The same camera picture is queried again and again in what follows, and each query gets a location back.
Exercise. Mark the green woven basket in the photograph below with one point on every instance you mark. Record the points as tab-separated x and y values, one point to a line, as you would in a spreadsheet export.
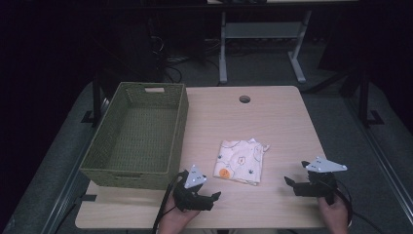
142	136

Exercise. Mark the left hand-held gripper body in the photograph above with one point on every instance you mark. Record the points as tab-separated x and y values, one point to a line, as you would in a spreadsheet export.
190	200

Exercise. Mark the black tape strip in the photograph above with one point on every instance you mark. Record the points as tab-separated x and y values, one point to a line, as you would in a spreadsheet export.
88	197

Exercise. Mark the black metal stand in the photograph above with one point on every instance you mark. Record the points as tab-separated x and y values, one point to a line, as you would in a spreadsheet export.
96	100
364	97

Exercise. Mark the metal floor rail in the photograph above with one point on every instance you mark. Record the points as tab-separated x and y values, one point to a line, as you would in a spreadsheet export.
69	182
383	156

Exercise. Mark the white metal desk frame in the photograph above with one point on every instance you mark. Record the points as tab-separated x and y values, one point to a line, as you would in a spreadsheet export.
259	30

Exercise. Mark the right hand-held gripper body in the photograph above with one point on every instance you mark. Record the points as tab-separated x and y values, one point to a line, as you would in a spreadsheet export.
319	187

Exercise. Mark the person's right hand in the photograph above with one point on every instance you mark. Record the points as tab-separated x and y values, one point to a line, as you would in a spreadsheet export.
336	217

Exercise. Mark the person's left hand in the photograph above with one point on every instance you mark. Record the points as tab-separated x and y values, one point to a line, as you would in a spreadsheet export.
175	221

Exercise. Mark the folded cream patterned cloth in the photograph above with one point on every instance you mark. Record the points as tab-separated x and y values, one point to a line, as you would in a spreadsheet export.
240	161

